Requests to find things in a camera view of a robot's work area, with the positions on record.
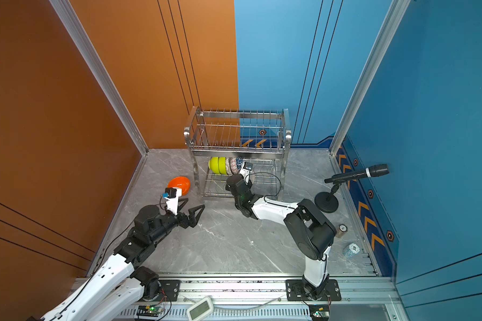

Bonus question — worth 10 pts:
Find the lime green bowl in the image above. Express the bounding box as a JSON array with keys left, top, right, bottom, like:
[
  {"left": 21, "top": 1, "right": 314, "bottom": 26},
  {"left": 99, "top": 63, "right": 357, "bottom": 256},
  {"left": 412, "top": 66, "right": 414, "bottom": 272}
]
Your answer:
[
  {"left": 218, "top": 157, "right": 228, "bottom": 175},
  {"left": 208, "top": 156, "right": 221, "bottom": 175}
]

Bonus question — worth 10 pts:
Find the white maroon patterned bowl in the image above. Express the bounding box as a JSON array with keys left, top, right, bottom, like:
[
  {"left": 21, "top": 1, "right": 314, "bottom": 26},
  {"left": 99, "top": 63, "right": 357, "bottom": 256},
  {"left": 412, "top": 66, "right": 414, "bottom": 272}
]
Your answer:
[{"left": 225, "top": 157, "right": 233, "bottom": 176}]

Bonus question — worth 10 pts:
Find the blue triangle patterned bowl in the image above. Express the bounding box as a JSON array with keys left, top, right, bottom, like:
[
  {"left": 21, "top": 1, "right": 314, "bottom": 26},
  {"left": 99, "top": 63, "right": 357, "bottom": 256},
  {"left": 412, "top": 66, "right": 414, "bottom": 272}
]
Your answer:
[{"left": 230, "top": 157, "right": 244, "bottom": 175}]

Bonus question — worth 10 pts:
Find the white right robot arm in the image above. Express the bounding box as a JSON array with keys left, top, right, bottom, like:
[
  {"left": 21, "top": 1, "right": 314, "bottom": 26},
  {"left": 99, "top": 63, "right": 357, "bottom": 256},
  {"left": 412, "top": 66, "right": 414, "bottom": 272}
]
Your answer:
[{"left": 226, "top": 174, "right": 337, "bottom": 300}]

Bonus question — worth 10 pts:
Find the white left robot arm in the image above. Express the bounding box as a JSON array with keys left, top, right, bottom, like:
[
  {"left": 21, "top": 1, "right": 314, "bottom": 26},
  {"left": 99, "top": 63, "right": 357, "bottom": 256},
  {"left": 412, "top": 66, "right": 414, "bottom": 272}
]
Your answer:
[{"left": 40, "top": 205, "right": 205, "bottom": 320}]

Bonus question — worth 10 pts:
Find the stainless steel dish rack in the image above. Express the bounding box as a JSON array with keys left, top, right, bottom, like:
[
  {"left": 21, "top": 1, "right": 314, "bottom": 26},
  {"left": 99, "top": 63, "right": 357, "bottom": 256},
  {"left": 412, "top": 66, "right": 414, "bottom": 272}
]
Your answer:
[{"left": 183, "top": 106, "right": 292, "bottom": 199}]

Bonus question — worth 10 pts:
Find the orange plastic bowl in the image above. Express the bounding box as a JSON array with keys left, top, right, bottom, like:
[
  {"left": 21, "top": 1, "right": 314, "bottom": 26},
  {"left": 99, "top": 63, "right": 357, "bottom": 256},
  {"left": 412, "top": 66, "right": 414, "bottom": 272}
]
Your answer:
[{"left": 167, "top": 176, "right": 191, "bottom": 195}]

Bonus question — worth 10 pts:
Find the white handheld timer device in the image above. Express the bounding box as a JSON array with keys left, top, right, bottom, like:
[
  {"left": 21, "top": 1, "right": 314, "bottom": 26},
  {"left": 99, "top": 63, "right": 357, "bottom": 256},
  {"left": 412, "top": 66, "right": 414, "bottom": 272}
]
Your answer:
[{"left": 186, "top": 296, "right": 214, "bottom": 321}]

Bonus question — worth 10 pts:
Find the green circuit board left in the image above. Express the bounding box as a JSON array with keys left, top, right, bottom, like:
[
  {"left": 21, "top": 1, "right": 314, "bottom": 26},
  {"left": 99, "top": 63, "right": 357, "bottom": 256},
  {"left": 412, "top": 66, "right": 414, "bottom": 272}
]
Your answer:
[{"left": 136, "top": 305, "right": 165, "bottom": 318}]

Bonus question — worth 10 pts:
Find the black microphone on stand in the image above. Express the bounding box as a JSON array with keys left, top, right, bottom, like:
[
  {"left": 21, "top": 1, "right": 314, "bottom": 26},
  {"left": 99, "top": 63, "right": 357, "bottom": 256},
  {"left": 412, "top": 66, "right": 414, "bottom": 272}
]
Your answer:
[{"left": 315, "top": 164, "right": 390, "bottom": 213}]

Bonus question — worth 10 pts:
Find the brown poker chip stack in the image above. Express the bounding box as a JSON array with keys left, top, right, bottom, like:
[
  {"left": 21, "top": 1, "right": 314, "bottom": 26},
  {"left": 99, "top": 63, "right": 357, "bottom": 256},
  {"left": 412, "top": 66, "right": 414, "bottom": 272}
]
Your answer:
[{"left": 336, "top": 224, "right": 348, "bottom": 238}]

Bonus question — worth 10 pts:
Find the circuit board right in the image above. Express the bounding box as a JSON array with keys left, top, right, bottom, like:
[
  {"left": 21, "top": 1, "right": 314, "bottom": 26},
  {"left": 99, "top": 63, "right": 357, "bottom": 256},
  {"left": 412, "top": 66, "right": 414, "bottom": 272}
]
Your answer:
[{"left": 309, "top": 305, "right": 330, "bottom": 321}]

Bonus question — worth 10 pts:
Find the blue poker chip stack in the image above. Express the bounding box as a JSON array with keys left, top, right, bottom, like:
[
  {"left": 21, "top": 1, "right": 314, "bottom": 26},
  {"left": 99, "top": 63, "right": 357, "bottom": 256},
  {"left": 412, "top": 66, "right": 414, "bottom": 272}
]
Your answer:
[{"left": 343, "top": 243, "right": 361, "bottom": 258}]

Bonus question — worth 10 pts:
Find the aluminium corner post left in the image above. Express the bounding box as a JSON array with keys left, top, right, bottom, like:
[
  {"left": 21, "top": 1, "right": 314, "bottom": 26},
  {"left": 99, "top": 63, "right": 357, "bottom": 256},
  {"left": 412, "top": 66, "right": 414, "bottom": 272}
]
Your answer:
[{"left": 50, "top": 0, "right": 149, "bottom": 156}]

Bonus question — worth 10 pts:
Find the aluminium corner post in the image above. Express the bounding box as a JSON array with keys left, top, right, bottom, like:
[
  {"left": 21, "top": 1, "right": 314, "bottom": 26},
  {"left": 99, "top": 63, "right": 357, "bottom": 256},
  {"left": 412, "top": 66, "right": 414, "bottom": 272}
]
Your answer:
[
  {"left": 50, "top": 0, "right": 149, "bottom": 156},
  {"left": 329, "top": 0, "right": 411, "bottom": 156}
]

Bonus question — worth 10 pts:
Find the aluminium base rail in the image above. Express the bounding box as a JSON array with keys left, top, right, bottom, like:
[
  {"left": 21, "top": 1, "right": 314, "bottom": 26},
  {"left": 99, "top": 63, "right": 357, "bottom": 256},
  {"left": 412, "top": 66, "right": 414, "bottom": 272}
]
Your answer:
[{"left": 127, "top": 274, "right": 408, "bottom": 320}]

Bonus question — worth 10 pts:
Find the aluminium corner post right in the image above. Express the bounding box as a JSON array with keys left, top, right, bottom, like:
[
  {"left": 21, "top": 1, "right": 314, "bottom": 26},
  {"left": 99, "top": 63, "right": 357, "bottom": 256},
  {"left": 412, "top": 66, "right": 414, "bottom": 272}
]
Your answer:
[{"left": 329, "top": 0, "right": 411, "bottom": 156}]

